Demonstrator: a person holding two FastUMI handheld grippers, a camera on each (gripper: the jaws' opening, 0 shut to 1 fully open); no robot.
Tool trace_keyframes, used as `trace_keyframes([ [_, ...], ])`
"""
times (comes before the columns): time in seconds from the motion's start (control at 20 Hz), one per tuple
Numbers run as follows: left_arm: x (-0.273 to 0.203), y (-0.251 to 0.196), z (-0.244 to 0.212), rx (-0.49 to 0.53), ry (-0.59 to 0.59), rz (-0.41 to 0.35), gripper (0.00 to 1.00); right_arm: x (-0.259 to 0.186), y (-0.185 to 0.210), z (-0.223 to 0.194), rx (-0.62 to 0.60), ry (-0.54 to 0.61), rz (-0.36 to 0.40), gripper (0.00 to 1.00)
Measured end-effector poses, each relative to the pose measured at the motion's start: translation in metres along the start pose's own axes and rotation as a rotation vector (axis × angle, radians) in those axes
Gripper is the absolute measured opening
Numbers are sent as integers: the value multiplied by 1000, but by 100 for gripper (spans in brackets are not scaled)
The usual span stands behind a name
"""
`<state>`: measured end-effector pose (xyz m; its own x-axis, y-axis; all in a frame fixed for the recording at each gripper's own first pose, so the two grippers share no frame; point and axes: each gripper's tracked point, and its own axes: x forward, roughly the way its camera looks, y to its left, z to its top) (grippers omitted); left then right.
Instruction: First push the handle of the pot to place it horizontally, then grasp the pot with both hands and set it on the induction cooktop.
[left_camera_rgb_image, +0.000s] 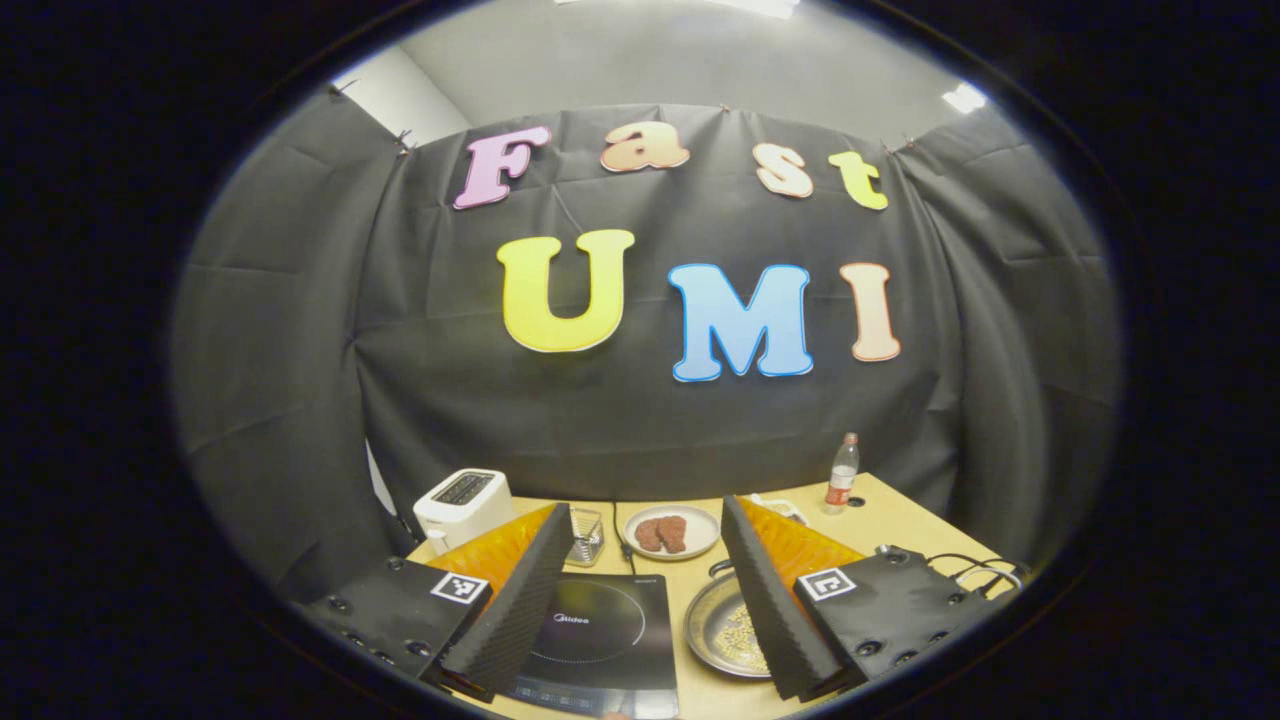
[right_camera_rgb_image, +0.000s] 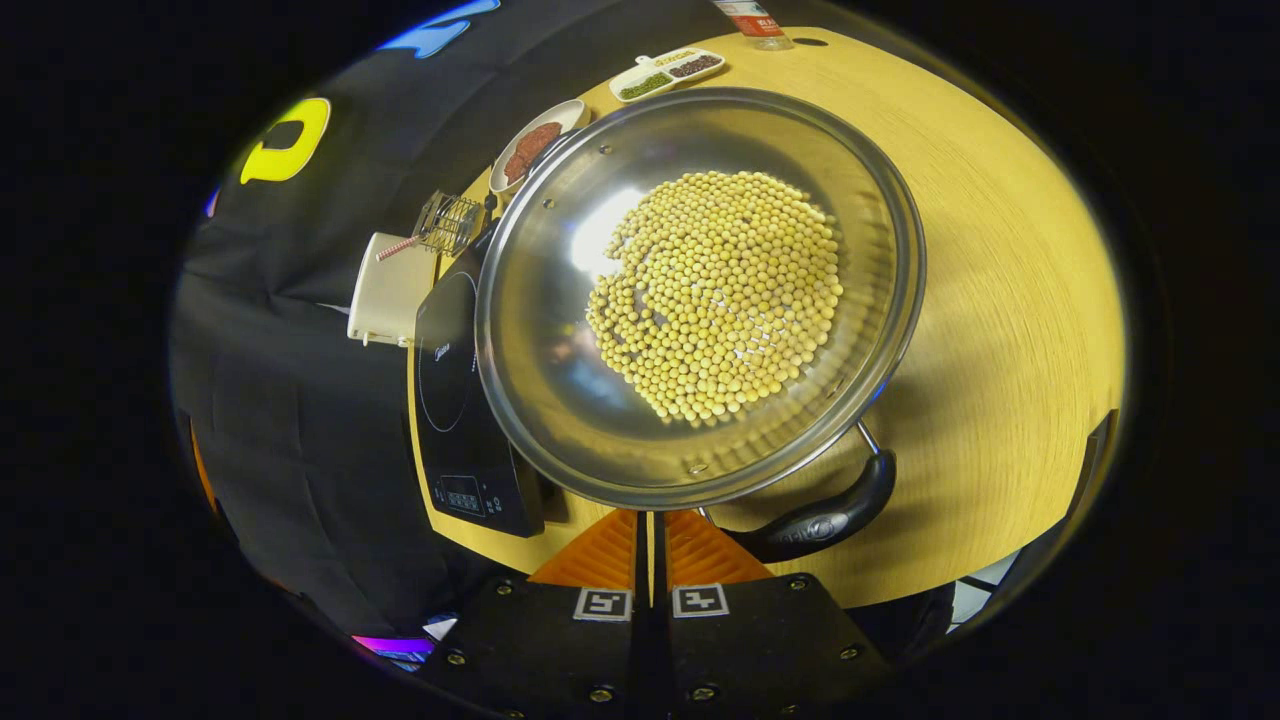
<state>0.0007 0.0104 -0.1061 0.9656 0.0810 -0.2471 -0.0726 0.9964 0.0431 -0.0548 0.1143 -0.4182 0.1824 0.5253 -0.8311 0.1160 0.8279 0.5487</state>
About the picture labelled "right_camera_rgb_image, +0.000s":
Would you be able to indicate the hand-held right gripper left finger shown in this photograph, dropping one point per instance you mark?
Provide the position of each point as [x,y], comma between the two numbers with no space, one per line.
[560,650]

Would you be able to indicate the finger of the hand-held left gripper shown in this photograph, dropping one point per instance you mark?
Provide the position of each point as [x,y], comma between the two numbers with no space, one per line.
[202,470]

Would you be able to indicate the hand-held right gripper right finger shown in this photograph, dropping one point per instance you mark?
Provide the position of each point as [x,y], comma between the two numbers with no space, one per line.
[760,640]

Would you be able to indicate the black induction cooktop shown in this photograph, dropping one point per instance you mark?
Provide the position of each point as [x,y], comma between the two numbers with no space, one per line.
[460,440]

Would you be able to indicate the stainless steel pot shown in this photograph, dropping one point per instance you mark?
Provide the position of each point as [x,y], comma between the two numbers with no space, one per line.
[550,380]

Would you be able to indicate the white toaster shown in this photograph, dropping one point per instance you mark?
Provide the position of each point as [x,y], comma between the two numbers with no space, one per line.
[385,295]

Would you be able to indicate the red checked stick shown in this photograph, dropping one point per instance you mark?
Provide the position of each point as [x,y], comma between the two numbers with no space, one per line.
[398,248]

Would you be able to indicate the pile of yellow soybeans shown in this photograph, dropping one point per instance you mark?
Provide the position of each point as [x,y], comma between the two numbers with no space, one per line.
[720,300]

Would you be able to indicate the brown meat patty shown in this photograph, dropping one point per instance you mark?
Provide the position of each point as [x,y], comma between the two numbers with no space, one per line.
[520,168]
[542,138]

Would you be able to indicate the round white plate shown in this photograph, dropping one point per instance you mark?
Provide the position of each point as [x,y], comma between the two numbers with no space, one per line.
[565,112]

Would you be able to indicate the portion of green mung beans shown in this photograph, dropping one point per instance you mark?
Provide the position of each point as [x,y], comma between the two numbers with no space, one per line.
[645,86]

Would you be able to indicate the portion of dark red beans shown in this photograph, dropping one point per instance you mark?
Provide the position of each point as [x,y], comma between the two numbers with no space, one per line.
[694,66]

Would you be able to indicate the white divided dish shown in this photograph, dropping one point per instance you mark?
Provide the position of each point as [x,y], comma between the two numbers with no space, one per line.
[640,70]

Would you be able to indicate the small portion of soybeans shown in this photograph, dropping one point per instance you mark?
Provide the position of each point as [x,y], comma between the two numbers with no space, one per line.
[676,58]

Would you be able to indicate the clear plastic water bottle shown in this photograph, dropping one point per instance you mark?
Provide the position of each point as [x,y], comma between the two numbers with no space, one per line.
[755,22]

